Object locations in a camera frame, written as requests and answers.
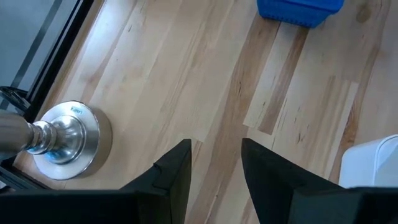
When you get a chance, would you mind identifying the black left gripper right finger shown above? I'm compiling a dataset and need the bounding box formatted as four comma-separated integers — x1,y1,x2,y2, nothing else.
241,138,398,224

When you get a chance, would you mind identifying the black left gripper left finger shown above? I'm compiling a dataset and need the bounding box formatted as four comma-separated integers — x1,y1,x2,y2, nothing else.
0,138,193,224

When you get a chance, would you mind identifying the table lamp with white shade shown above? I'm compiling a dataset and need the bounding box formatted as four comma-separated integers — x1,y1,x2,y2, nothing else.
0,100,113,181

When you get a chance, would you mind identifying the black table edge frame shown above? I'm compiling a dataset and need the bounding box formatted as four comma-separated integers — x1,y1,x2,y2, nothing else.
0,0,95,191

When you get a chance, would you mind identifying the white plastic basket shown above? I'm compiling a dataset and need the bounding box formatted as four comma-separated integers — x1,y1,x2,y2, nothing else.
338,134,398,189

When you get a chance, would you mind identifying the blue slotted plastic basket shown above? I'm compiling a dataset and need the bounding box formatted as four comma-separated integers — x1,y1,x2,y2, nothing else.
256,0,345,29

